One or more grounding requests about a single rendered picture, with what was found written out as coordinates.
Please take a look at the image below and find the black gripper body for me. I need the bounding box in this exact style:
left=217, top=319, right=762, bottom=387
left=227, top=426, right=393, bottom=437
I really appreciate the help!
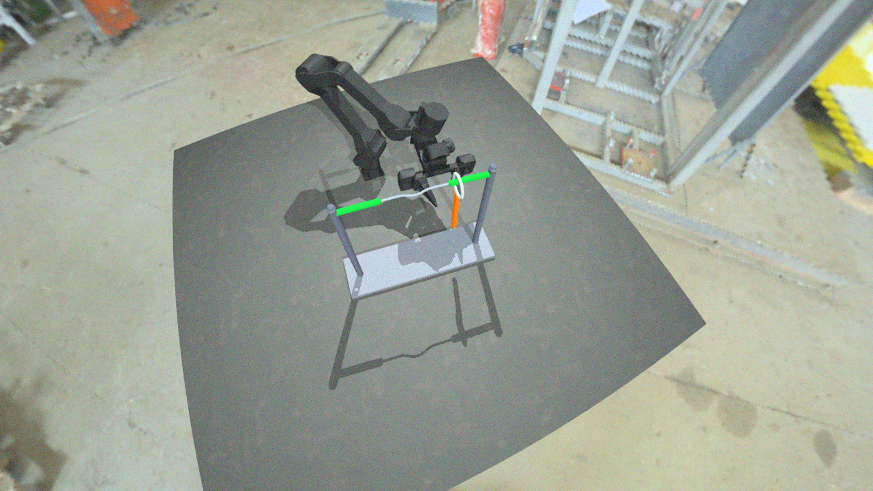
left=398, top=141, right=476, bottom=191

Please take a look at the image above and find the orange handle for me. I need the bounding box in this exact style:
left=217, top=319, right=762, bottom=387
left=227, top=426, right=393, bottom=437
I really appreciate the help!
left=451, top=172, right=464, bottom=228

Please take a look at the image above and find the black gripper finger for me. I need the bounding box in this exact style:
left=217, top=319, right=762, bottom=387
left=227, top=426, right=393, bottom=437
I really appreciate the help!
left=413, top=175, right=438, bottom=207
left=451, top=166, right=465, bottom=196

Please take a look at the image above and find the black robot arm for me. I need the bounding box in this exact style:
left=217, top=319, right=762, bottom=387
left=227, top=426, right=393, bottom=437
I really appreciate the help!
left=295, top=54, right=455, bottom=181

